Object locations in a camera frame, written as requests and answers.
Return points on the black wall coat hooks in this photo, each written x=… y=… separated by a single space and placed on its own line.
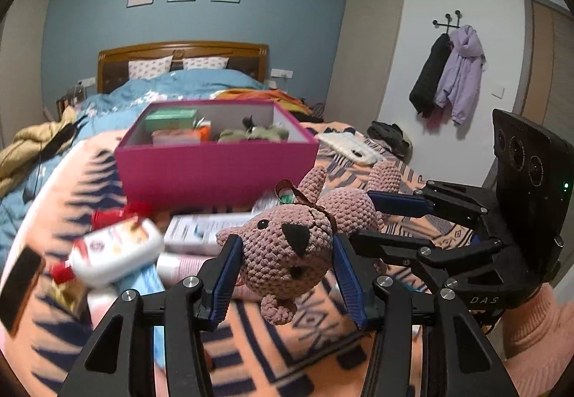
x=448 y=20

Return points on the white paper box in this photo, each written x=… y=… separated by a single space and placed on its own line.
x=202 y=231

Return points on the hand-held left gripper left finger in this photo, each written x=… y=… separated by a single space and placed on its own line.
x=224 y=280

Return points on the black hanging jacket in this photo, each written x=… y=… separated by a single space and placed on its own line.
x=428 y=78

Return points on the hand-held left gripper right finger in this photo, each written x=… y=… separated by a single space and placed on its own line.
x=347 y=285

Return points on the pink orange small carton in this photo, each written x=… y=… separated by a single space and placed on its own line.
x=175 y=137

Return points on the green small carton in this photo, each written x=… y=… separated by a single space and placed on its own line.
x=170 y=119

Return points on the purple hanging jacket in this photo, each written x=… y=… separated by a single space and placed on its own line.
x=462 y=74

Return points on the wooden door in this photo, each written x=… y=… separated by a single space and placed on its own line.
x=551 y=56

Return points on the white wall socket panel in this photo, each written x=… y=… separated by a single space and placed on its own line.
x=86 y=82
x=282 y=74

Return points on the white light switch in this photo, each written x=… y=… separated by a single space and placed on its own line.
x=497 y=92

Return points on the light blue packet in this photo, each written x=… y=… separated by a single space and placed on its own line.
x=139 y=278

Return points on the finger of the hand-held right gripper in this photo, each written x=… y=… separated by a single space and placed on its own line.
x=399 y=203
x=381 y=247

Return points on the white patterned pillow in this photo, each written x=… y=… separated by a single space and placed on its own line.
x=150 y=66
x=204 y=63

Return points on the beige padded jacket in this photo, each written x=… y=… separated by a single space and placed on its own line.
x=31 y=146

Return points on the person's right forearm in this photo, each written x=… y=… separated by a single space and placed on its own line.
x=538 y=334

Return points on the pink cosmetic tube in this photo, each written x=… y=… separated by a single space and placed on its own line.
x=179 y=264

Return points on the orange navy patterned blanket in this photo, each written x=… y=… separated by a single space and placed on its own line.
x=278 y=356

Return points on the orange yellow cloth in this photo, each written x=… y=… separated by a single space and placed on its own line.
x=269 y=97

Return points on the green plush toy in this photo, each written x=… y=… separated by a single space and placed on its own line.
x=260 y=133

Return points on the magenta cardboard box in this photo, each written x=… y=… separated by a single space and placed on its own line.
x=202 y=173

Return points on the wooden bed headboard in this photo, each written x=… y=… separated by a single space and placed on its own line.
x=179 y=49

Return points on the pink crocheted teddy bear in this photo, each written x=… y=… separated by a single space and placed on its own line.
x=278 y=253

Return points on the white bottle with red cap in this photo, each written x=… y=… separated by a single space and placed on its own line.
x=116 y=253

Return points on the black slab with brown edge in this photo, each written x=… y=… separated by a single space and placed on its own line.
x=20 y=289

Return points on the blue duvet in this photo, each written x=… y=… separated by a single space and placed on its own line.
x=134 y=92

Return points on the dark clothes pile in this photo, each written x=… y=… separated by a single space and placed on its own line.
x=390 y=134

